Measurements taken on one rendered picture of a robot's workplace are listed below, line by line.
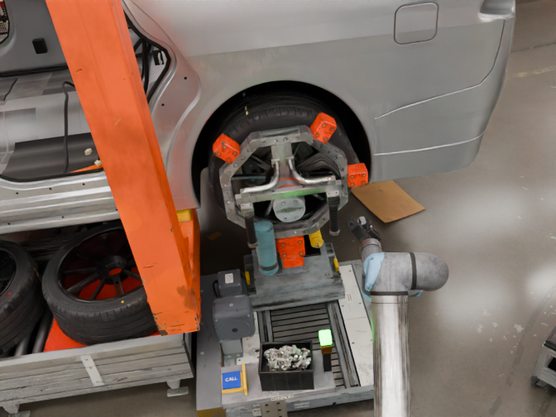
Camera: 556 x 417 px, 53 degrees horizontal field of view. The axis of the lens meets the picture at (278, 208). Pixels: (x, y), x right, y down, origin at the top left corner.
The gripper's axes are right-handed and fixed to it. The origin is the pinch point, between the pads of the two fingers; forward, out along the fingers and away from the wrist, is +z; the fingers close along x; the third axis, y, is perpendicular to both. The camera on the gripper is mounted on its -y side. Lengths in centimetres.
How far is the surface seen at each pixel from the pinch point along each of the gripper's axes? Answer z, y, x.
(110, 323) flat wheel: -26, -56, -102
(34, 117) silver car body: 77, -137, -99
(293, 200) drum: -15.9, -34.8, -7.0
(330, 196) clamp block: -22.7, -28.1, 6.7
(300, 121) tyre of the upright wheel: 4, -50, 15
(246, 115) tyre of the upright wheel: 8, -67, 0
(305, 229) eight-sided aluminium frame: 2.7, -12.5, -21.5
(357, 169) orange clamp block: 4.0, -16.5, 15.4
